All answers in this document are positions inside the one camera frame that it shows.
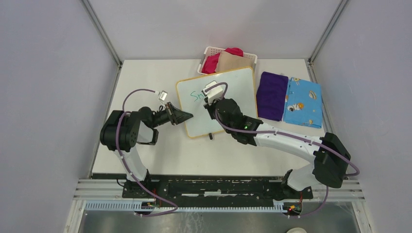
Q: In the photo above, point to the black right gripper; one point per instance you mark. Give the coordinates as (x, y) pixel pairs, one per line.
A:
(210, 107)

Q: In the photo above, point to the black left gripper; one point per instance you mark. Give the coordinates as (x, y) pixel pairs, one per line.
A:
(178, 116)

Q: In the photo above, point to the yellow framed whiteboard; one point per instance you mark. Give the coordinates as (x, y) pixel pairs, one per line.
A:
(239, 101)

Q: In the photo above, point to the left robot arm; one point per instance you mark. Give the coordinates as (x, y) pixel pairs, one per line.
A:
(122, 131)

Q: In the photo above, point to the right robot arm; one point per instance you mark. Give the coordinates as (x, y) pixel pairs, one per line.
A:
(327, 157)

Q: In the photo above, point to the red cloth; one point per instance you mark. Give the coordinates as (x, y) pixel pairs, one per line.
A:
(211, 61)

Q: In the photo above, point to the beige cloth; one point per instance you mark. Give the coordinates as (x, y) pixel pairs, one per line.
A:
(229, 61)

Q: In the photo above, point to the white plastic basket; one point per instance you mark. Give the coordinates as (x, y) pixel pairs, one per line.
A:
(246, 55)

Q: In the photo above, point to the purple towel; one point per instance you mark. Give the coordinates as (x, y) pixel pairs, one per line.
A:
(271, 95)

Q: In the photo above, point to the blue patterned cloth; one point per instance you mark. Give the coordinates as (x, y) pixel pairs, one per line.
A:
(303, 103)

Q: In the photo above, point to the white round object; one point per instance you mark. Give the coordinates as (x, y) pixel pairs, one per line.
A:
(296, 230)

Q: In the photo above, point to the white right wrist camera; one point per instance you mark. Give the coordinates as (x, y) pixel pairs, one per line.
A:
(214, 91)

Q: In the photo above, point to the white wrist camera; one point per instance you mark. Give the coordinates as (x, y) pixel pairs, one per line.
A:
(214, 91)
(162, 95)

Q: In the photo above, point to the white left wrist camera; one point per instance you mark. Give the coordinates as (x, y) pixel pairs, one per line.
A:
(162, 95)

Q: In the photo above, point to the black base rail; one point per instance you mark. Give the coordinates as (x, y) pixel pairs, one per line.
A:
(212, 191)

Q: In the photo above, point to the white cable duct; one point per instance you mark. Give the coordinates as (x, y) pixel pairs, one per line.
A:
(140, 206)

